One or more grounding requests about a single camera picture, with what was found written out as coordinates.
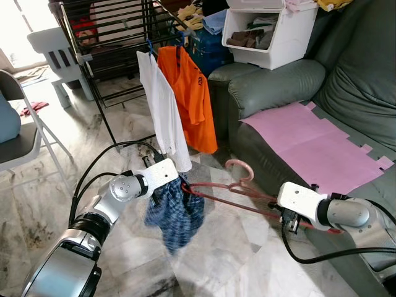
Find blue plaid shirt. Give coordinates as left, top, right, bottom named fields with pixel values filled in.
left=144, top=175, right=206, bottom=256

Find pink clothes hanger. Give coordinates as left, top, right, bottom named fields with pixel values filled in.
left=183, top=159, right=344, bottom=235

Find white shirt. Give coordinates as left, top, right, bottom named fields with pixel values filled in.
left=136, top=51, right=192, bottom=173

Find pink foam mat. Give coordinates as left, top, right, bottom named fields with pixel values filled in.
left=240, top=102, right=395, bottom=196

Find orange shirt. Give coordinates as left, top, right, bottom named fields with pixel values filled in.
left=158, top=45, right=218, bottom=154

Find dark blue container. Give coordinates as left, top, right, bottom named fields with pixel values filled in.
left=189, top=28, right=235, bottom=78

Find grey green leather sofa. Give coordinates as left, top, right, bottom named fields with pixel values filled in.
left=207, top=0, right=396, bottom=297

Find brown folded clothes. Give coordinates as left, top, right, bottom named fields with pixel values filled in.
left=226, top=28, right=276, bottom=50

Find black drying rack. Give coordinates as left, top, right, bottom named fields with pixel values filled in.
left=48, top=0, right=192, bottom=152

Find small pink cloth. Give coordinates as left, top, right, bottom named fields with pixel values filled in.
left=19, top=101, right=49, bottom=117

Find light blue folded cloth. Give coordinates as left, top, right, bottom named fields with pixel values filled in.
left=201, top=9, right=228, bottom=35

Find grey folding chair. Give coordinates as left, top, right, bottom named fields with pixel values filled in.
left=0, top=69, right=74, bottom=192

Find white open storage bin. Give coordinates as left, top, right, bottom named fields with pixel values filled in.
left=222, top=6, right=319, bottom=70

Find blue cushion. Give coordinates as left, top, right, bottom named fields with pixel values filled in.
left=0, top=93, right=22, bottom=144

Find red garment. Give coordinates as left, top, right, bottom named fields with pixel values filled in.
left=68, top=17, right=97, bottom=41

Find white kids chair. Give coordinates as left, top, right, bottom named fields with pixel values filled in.
left=27, top=27, right=93, bottom=109

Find white closed storage bin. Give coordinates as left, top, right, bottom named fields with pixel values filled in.
left=226, top=0, right=291, bottom=10

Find pink and white cloth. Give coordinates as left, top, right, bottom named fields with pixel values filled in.
left=285, top=0, right=319, bottom=13

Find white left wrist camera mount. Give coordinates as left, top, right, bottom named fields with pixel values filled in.
left=142, top=158, right=181, bottom=192

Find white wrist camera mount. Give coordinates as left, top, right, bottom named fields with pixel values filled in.
left=142, top=158, right=181, bottom=192
left=277, top=181, right=322, bottom=223

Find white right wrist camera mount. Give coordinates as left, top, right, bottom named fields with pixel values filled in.
left=277, top=181, right=322, bottom=223

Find black left wrist camera cable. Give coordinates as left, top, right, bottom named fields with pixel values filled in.
left=67, top=141, right=163, bottom=226

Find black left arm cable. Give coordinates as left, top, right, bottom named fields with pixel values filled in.
left=74, top=172, right=140, bottom=214

